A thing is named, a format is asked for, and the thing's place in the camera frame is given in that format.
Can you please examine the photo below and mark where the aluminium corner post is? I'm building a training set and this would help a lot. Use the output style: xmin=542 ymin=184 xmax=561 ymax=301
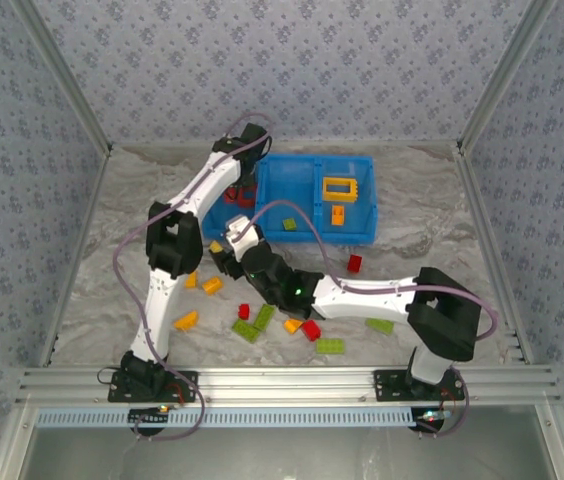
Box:
xmin=455 ymin=0 xmax=561 ymax=154
xmin=9 ymin=0 xmax=114 ymax=154

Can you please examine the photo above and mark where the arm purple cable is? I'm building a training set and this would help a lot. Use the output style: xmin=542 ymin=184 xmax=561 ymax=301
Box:
xmin=113 ymin=113 xmax=274 ymax=442
xmin=239 ymin=199 xmax=501 ymax=440

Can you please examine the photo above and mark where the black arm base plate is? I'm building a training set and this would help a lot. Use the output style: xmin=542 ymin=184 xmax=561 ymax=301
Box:
xmin=371 ymin=368 xmax=466 ymax=404
xmin=107 ymin=370 xmax=199 ymax=404

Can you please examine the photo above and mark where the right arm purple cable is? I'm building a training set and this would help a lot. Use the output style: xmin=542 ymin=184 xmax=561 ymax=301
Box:
xmin=239 ymin=199 xmax=501 ymax=440

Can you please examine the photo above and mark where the aluminium frame leg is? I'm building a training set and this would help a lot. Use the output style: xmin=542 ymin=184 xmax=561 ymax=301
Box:
xmin=534 ymin=403 xmax=564 ymax=480
xmin=0 ymin=404 xmax=38 ymax=480

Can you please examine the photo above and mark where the red lego window frame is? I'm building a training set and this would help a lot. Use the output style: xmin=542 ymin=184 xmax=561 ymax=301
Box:
xmin=234 ymin=185 xmax=259 ymax=209

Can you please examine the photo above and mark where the slotted grey cable duct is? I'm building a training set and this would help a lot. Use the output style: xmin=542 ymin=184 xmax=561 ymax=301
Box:
xmin=35 ymin=405 xmax=417 ymax=429

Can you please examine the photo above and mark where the yellow lego arch piece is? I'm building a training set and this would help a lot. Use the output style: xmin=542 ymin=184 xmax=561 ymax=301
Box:
xmin=173 ymin=310 xmax=200 ymax=332

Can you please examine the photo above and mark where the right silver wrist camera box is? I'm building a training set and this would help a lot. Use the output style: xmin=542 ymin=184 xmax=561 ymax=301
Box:
xmin=223 ymin=214 xmax=264 ymax=261

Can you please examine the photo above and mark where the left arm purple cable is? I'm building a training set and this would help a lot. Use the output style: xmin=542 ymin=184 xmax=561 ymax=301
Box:
xmin=113 ymin=113 xmax=274 ymax=442

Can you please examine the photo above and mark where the small lit circuit board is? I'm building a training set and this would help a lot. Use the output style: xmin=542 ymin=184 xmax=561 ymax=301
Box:
xmin=128 ymin=405 xmax=172 ymax=430
xmin=410 ymin=407 xmax=449 ymax=434

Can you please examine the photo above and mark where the long green lego brick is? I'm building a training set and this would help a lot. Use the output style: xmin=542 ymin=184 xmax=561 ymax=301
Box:
xmin=252 ymin=303 xmax=277 ymax=332

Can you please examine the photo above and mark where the yellow lego window frame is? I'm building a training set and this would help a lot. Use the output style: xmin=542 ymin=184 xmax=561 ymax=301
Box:
xmin=322 ymin=177 xmax=361 ymax=204

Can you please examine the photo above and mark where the aluminium cross rail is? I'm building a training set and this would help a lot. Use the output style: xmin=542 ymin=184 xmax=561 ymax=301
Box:
xmin=14 ymin=364 xmax=562 ymax=406

